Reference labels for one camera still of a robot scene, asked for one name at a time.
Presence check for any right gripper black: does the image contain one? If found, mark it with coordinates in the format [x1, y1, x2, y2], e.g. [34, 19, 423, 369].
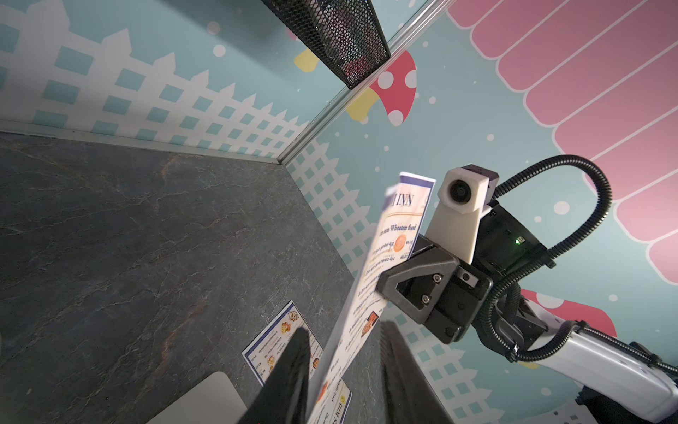
[376, 247, 494, 345]

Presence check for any black mesh wall basket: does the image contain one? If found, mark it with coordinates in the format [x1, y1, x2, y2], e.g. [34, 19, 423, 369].
[264, 0, 391, 89]

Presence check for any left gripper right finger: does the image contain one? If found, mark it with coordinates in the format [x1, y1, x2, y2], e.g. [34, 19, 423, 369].
[380, 322, 453, 423]

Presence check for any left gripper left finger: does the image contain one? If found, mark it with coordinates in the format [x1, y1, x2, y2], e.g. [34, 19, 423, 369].
[238, 328, 311, 424]

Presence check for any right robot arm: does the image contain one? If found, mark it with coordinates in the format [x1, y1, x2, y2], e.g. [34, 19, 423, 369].
[376, 155, 677, 423]

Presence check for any dim sum menu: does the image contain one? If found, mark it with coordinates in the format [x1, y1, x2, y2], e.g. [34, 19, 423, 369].
[242, 300, 352, 424]
[307, 172, 436, 423]

